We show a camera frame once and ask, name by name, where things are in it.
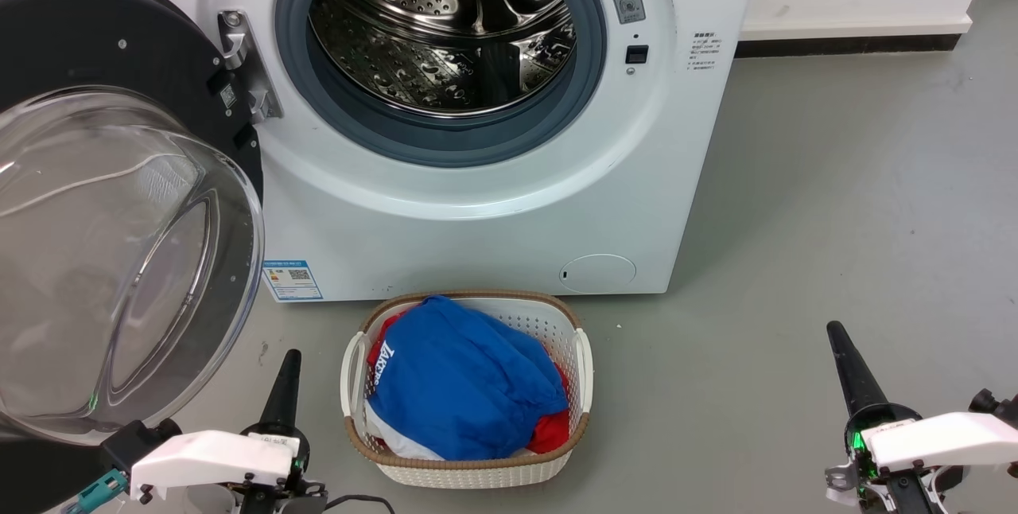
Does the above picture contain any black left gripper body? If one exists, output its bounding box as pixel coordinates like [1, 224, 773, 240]
[237, 421, 328, 514]

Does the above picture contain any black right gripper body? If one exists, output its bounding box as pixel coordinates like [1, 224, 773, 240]
[825, 403, 967, 514]

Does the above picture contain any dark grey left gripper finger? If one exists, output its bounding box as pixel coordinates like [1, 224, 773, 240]
[258, 349, 293, 429]
[280, 349, 302, 434]

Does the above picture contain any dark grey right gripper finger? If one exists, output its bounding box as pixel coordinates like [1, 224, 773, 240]
[834, 321, 888, 411]
[826, 321, 868, 419]

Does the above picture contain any black round glass washer door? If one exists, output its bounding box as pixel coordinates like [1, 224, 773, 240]
[0, 0, 266, 514]

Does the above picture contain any white front-load washing machine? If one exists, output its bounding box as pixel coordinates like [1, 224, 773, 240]
[187, 0, 764, 304]

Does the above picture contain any silver door hinge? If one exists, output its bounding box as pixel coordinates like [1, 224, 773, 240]
[216, 10, 284, 123]

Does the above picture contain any blue energy label sticker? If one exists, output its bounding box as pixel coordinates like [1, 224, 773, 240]
[262, 260, 324, 302]

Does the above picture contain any white woven laundry basket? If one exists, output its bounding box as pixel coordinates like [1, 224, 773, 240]
[340, 289, 594, 489]

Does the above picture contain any blue garment with white print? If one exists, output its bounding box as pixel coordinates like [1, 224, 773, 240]
[366, 295, 569, 461]

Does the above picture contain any teal connector plug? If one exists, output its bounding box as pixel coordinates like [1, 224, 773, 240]
[64, 470, 130, 514]

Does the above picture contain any round filter cover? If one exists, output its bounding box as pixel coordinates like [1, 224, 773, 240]
[559, 254, 637, 294]

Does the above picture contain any small text sticker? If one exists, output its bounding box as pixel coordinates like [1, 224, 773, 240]
[686, 31, 721, 72]

